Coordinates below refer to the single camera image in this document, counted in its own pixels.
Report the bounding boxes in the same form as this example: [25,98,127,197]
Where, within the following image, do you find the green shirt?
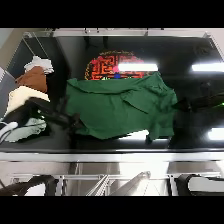
[64,71,179,141]

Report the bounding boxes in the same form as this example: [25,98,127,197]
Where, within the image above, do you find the brown garment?
[15,65,49,94]

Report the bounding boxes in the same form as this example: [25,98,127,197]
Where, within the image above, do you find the grey garment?
[23,55,55,75]

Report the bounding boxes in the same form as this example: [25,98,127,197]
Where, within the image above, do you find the pale green garment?
[3,117,48,143]

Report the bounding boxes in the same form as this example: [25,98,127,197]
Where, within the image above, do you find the cream garment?
[4,85,51,117]

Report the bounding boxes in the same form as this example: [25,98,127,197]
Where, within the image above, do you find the silver frame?
[0,27,224,197]

